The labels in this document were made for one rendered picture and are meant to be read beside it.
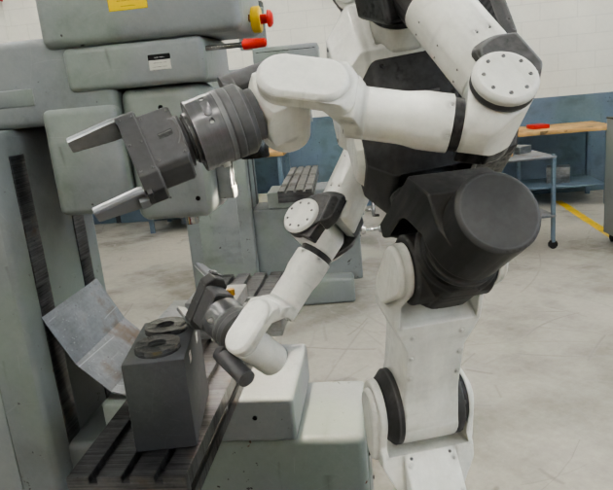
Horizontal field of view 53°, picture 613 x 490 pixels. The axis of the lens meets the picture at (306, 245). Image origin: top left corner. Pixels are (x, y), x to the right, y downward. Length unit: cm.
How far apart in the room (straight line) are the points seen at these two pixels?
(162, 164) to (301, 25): 742
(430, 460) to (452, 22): 78
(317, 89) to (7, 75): 105
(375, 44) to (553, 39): 737
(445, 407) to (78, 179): 99
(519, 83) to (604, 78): 773
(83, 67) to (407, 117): 97
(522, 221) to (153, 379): 74
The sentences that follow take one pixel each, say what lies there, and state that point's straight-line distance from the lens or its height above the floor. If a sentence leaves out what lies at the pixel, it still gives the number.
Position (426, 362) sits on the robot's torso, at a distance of 110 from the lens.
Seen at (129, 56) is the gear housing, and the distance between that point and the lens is 151.
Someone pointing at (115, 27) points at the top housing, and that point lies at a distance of 151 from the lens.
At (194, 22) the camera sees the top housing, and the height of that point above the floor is 175.
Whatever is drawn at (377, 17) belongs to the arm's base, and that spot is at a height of 168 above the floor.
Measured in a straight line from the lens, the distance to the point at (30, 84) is 162.
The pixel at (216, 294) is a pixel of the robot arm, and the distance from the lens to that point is 124.
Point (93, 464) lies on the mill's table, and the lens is 131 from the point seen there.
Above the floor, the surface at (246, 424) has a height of 79.
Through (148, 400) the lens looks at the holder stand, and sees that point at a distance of 125.
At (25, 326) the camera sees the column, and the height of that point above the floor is 110.
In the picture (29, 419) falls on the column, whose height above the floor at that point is 85.
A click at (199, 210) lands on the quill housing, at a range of 151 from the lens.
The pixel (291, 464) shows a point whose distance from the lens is 167.
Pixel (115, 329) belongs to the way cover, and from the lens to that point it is 190.
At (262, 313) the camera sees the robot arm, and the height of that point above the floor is 121.
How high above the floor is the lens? 160
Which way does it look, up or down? 14 degrees down
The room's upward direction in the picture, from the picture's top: 5 degrees counter-clockwise
